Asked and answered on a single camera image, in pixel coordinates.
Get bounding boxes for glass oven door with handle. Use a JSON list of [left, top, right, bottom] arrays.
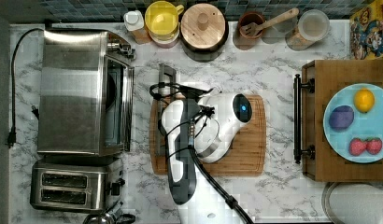
[[104, 55, 178, 158]]

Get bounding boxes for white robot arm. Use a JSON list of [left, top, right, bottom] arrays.
[[161, 92, 253, 224]]

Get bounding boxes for stainless steel toaster oven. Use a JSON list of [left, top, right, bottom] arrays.
[[37, 29, 135, 157]]

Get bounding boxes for bamboo cutting board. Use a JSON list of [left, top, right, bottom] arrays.
[[149, 95, 266, 176]]

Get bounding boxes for black pot with wooden lid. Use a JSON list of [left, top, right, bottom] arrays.
[[180, 3, 229, 63]]

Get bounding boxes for brown ceramic utensil crock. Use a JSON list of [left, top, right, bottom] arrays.
[[233, 11, 265, 50]]

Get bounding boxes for yellow mug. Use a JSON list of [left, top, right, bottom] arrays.
[[145, 0, 184, 44]]

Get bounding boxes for wooden spatula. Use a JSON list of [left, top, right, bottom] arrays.
[[240, 7, 299, 36]]

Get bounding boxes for white capped bottle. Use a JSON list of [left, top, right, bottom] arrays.
[[123, 10, 151, 45]]

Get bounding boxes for glass french press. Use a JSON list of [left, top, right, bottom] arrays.
[[82, 202, 135, 224]]

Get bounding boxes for wooden drawer box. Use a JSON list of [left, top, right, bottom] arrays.
[[301, 60, 383, 182]]

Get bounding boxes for clear lidded snack container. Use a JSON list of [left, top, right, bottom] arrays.
[[285, 9, 330, 51]]

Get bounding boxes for purple toy plum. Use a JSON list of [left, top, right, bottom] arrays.
[[329, 105, 354, 131]]

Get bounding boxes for stainless steel two-slot toaster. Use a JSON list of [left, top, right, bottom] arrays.
[[30, 158, 125, 214]]

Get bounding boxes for red toy strawberry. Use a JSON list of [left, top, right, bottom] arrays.
[[348, 138, 367, 156], [366, 138, 383, 155]]

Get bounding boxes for yellow toy lemon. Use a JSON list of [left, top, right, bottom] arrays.
[[353, 89, 376, 113]]

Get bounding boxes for light blue plate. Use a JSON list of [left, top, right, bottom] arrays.
[[323, 83, 383, 163]]

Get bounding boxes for yellow cereal box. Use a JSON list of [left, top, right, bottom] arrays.
[[349, 0, 383, 60]]

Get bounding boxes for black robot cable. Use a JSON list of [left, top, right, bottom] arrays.
[[149, 81, 254, 224]]

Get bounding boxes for black drawer handle bar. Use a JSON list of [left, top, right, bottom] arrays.
[[293, 74, 315, 164]]

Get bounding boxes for black power cord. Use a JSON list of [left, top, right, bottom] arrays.
[[6, 27, 45, 148]]

